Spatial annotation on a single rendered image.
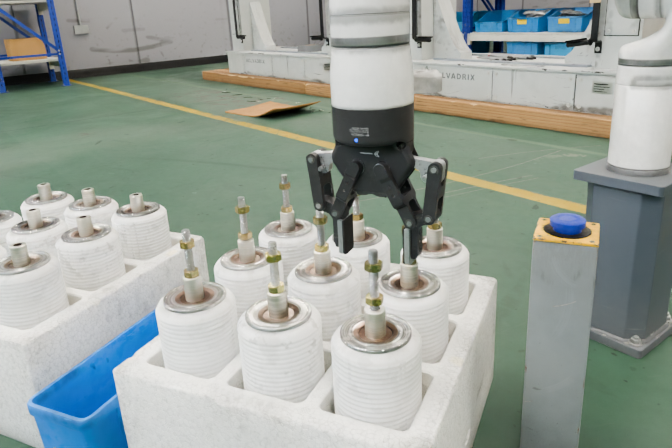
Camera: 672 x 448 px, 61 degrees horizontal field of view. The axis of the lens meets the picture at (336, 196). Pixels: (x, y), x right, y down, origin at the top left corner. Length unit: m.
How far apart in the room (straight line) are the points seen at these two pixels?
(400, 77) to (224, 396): 0.40
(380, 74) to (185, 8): 6.85
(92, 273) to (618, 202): 0.85
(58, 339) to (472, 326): 0.57
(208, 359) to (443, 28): 2.93
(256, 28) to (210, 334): 4.52
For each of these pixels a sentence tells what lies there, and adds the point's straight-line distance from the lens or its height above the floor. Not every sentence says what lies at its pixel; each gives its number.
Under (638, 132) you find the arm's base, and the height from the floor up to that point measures 0.37.
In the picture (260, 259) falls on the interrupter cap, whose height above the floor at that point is 0.25.
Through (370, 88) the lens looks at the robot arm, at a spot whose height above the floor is 0.51.
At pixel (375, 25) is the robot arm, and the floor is 0.56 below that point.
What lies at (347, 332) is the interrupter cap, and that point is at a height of 0.25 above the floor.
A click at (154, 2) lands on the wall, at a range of 7.17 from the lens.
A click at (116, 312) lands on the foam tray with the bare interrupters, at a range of 0.97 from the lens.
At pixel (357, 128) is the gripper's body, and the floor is 0.48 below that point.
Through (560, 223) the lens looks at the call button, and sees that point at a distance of 0.71.
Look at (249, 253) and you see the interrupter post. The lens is 0.80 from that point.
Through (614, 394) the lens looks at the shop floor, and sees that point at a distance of 1.01.
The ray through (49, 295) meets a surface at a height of 0.21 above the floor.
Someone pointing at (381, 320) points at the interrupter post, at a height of 0.27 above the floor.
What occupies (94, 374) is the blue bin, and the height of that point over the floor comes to 0.09.
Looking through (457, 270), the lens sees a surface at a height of 0.23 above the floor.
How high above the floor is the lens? 0.58
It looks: 18 degrees down
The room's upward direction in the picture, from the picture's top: 3 degrees counter-clockwise
